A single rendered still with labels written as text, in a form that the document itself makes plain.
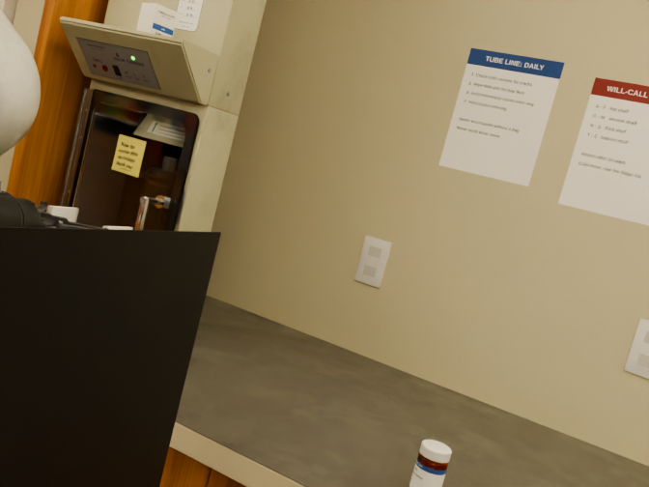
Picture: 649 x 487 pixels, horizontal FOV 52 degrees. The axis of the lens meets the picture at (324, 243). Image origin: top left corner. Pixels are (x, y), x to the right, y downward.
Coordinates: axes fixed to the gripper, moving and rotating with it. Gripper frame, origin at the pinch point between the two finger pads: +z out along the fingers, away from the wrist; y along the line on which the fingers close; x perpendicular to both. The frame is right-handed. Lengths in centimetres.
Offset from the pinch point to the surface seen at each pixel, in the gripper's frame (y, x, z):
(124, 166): 10.1, -10.3, 14.5
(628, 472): -98, 20, 45
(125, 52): 9.8, -32.4, 7.1
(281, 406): -42.5, 20.1, 6.4
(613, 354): -90, 1, 58
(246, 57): -6.3, -38.7, 24.3
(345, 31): -9, -55, 58
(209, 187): -6.4, -10.6, 22.1
